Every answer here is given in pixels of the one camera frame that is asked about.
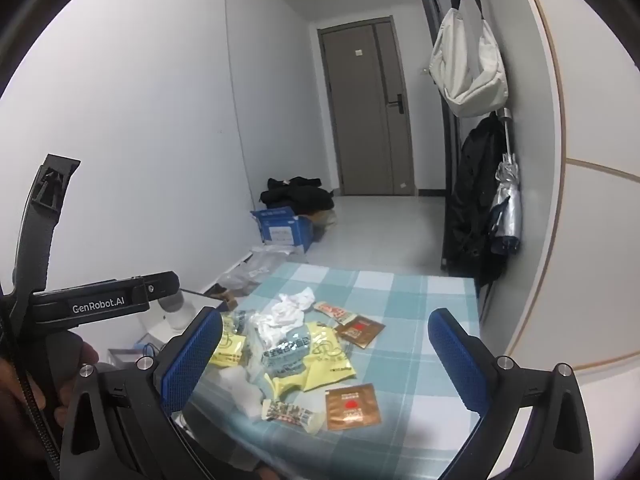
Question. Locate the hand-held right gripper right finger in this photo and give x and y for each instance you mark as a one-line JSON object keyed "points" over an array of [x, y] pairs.
{"points": [[457, 362]]}

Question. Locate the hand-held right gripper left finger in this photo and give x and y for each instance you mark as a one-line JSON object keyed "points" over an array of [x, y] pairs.
{"points": [[192, 360]]}

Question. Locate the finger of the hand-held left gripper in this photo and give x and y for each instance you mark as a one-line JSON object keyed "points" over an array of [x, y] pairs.
{"points": [[162, 285]]}

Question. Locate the white tissue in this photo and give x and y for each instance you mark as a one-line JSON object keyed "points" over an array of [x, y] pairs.
{"points": [[290, 307]]}

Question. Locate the brown foil packet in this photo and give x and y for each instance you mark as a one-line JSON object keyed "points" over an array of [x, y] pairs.
{"points": [[350, 406], [360, 331]]}

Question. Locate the red checked sauce packet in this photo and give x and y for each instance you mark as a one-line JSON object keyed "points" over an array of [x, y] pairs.
{"points": [[334, 311]]}

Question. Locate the white shoulder bag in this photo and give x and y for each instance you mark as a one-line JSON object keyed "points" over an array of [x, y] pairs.
{"points": [[467, 65]]}

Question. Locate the person's left hand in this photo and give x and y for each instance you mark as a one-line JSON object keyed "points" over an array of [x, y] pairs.
{"points": [[82, 357]]}

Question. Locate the white cup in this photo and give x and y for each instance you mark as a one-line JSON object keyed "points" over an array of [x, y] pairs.
{"points": [[175, 311]]}

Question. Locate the small yellow plastic bag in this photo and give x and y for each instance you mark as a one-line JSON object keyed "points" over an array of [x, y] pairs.
{"points": [[227, 345]]}

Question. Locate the white paper napkin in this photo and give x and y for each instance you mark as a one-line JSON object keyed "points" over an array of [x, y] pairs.
{"points": [[240, 385]]}

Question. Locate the teal checked tablecloth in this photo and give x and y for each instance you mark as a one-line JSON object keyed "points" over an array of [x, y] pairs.
{"points": [[415, 320]]}

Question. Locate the clear plastic bags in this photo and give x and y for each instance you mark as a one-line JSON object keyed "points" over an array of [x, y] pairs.
{"points": [[255, 270]]}

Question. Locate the clear printed plastic package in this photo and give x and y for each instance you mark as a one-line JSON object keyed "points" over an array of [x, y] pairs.
{"points": [[287, 352]]}

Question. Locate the colourful patterned sauce packet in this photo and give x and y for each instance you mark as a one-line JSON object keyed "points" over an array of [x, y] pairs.
{"points": [[290, 412]]}

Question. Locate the large yellow plastic bag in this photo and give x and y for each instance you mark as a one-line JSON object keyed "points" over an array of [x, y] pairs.
{"points": [[327, 357]]}

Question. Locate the blue cardboard box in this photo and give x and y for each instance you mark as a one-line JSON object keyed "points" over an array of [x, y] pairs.
{"points": [[285, 230]]}

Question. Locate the black jacket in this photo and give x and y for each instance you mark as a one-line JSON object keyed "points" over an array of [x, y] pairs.
{"points": [[472, 200]]}

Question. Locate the pile of black clothes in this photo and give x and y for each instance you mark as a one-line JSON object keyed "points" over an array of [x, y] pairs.
{"points": [[297, 192]]}

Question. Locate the silver folding umbrella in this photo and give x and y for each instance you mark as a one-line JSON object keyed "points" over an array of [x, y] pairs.
{"points": [[507, 200]]}

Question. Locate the beige bag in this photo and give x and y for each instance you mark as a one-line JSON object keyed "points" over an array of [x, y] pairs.
{"points": [[325, 217]]}

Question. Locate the black metal coat rack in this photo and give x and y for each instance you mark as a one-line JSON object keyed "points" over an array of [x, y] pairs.
{"points": [[448, 150]]}

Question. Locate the grey door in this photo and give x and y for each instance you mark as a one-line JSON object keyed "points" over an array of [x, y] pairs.
{"points": [[367, 110]]}

